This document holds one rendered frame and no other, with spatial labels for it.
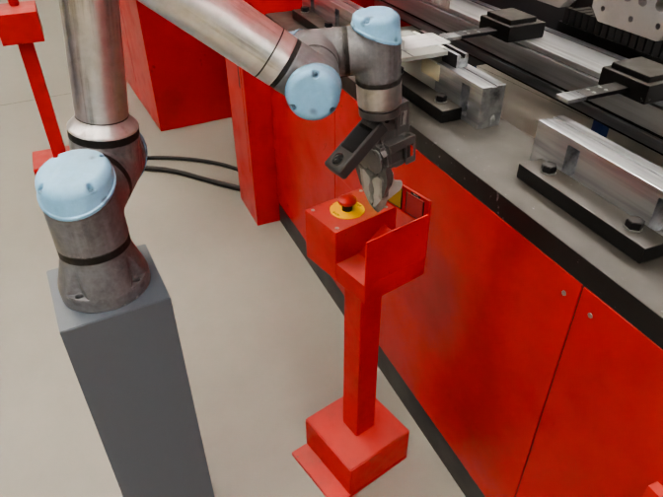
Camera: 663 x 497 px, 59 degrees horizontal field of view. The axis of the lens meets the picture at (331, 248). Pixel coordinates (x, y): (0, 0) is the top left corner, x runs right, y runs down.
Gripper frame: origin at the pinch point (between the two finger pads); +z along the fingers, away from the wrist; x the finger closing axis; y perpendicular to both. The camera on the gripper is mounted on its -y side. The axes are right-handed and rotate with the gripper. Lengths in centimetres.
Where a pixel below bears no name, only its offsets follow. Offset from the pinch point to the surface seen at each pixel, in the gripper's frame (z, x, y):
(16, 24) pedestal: 5, 203, -19
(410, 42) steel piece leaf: -13, 31, 38
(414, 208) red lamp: 4.2, -1.2, 9.2
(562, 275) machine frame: 3.8, -32.4, 13.5
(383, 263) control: 9.7, -4.8, -2.3
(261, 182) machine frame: 66, 119, 35
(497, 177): -1.3, -10.3, 22.2
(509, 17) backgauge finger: -14, 23, 63
